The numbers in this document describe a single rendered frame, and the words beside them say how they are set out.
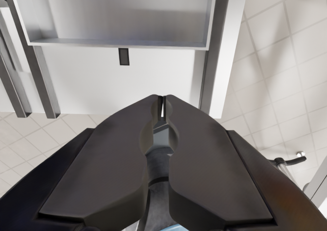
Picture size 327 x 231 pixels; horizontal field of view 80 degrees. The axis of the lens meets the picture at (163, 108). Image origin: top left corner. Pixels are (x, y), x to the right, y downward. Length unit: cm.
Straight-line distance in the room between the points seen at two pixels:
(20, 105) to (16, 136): 154
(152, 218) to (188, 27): 36
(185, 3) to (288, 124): 149
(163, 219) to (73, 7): 40
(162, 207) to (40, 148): 161
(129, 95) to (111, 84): 4
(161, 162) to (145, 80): 25
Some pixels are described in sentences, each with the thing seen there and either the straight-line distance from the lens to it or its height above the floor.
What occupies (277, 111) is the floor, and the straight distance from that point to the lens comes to 161.
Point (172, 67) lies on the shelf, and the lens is 34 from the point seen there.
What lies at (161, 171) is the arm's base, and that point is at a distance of 52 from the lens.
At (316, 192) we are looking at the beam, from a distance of 144.
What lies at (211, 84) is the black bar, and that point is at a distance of 34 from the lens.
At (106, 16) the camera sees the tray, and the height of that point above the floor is 88.
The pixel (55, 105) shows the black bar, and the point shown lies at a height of 89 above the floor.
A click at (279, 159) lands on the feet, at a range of 176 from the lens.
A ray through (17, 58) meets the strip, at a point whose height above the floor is 88.
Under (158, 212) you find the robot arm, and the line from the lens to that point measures 45.
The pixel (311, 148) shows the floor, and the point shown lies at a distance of 198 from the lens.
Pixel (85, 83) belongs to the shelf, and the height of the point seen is 88.
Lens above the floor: 120
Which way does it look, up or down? 59 degrees down
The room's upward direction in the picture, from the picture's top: 177 degrees counter-clockwise
